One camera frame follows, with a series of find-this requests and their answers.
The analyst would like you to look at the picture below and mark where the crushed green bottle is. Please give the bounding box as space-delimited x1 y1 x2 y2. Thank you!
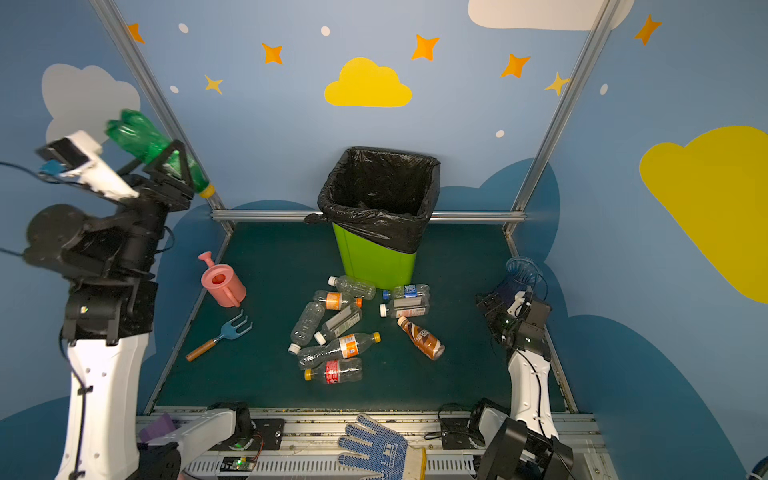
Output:
105 109 216 199

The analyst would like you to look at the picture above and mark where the amber tea bottle white cap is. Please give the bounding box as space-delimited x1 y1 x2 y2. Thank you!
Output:
397 317 445 361

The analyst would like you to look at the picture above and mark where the clear bottle grey label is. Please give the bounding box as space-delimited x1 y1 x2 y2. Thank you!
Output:
379 296 430 320

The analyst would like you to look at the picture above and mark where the Coke bottle yellow cap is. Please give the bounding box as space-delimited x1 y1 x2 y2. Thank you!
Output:
304 358 363 385

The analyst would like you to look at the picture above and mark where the Pocari Sweat bottle blue label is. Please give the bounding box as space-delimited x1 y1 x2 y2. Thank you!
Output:
288 301 326 355

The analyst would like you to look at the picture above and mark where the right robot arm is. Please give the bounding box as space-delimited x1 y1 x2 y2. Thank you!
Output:
473 290 574 479

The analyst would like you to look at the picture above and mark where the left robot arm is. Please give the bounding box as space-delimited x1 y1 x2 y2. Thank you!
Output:
22 131 253 479

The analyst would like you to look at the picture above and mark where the green bin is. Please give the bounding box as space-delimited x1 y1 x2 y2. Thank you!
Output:
333 224 416 290

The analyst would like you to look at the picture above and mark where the black bin liner bag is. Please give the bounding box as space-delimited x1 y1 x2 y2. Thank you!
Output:
304 146 441 254

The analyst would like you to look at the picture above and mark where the purple ribbed vase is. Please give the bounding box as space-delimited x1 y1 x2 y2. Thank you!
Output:
506 256 541 288

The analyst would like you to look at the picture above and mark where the pink watering can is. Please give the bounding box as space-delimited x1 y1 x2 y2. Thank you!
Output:
198 251 247 308

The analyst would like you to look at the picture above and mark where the clear bottle white cap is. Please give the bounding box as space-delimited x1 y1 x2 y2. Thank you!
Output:
327 275 377 300

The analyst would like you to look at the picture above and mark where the clear bottle orange label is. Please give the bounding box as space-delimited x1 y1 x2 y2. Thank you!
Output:
297 332 381 370

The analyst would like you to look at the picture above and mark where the flat clear bottle white label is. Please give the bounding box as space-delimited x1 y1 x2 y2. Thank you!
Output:
314 305 362 345

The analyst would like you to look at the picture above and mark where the blue garden fork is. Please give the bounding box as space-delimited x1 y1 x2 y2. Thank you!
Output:
185 310 253 362

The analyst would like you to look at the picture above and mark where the orange label bottle orange cap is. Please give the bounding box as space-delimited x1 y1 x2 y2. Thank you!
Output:
313 290 363 311

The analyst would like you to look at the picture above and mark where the blue dotted work glove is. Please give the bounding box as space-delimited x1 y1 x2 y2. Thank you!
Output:
338 414 427 480

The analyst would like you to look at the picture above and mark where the purple toy shovel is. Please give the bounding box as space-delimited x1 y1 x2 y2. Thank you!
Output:
138 413 177 443

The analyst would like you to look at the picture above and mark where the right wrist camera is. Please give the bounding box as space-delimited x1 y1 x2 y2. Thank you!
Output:
507 288 532 318

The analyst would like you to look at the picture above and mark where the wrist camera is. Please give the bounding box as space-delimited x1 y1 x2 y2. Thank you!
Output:
36 130 139 202
507 288 532 318

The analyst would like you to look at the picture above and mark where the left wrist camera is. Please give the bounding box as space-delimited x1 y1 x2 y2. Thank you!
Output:
36 130 139 202

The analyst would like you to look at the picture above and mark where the aluminium back rail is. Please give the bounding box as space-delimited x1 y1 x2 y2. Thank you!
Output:
211 210 526 224

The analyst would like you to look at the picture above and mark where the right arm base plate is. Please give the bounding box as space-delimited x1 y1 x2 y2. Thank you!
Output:
439 417 484 450

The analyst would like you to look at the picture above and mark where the left aluminium post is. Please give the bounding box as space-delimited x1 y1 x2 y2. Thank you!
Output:
89 0 235 234

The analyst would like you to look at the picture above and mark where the aluminium post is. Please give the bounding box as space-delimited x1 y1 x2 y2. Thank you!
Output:
503 0 621 244
89 0 235 234

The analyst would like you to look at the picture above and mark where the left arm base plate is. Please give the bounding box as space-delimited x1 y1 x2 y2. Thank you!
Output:
249 418 286 451

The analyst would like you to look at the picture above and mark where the right aluminium post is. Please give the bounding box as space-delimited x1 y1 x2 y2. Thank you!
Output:
503 0 621 244

